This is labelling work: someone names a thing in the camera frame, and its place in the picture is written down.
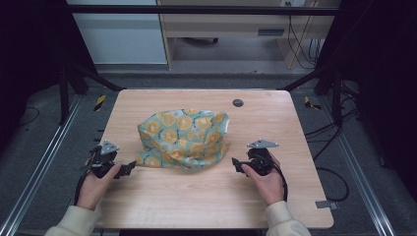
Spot white cabinet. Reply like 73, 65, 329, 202
65, 0, 168, 66

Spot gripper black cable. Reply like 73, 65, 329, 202
252, 153, 289, 203
73, 147, 102, 207

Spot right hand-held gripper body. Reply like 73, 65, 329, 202
240, 139, 280, 177

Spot yellow black striped tape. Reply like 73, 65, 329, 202
92, 93, 108, 112
303, 95, 323, 111

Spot aluminium floor rail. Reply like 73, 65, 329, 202
0, 94, 83, 236
319, 96, 397, 236

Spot black metal stand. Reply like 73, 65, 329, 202
278, 63, 344, 127
58, 62, 127, 126

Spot grey tape piece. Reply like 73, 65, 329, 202
315, 200, 339, 211

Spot orange print green cloth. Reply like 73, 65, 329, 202
134, 107, 232, 171

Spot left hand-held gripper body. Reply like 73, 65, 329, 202
84, 140, 121, 180

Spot hanging black cables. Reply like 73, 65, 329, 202
284, 1, 324, 71

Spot person's left hand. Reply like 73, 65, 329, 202
76, 162, 123, 211

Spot person's right hand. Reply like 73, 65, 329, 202
241, 151, 285, 207

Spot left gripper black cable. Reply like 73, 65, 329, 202
73, 147, 102, 207

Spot black metal frame bar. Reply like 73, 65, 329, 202
67, 4, 340, 17

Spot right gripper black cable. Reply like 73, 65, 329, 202
252, 153, 289, 203

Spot black floor cable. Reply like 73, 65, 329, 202
304, 107, 358, 203

